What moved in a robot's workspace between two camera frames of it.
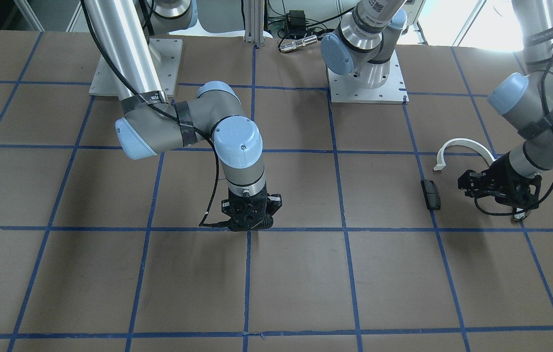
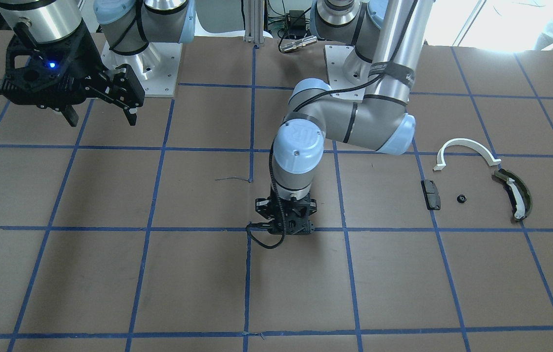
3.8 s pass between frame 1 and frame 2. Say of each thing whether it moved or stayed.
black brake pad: stayed
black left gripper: moved
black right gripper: moved
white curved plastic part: stayed
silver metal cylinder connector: stayed
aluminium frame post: stayed
